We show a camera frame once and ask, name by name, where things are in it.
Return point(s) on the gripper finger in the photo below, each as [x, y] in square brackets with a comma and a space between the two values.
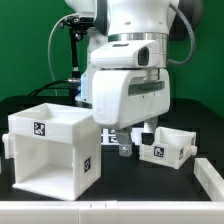
[125, 141]
[150, 126]

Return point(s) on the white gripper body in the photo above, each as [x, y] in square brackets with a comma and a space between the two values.
[121, 98]

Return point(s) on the small white drawer with knob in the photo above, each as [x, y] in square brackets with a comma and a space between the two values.
[171, 147]

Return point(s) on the large white drawer cabinet box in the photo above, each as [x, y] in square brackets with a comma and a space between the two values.
[56, 150]

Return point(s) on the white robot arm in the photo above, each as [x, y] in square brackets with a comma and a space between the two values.
[136, 31]

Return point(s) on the white marker sheet on table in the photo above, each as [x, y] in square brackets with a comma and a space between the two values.
[108, 136]

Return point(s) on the white front rail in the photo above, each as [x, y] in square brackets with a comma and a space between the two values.
[111, 212]

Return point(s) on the white rail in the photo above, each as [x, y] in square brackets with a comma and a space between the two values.
[111, 212]
[210, 179]

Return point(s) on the white right rail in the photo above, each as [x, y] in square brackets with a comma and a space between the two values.
[210, 179]

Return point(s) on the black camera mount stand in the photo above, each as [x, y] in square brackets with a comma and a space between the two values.
[78, 28]

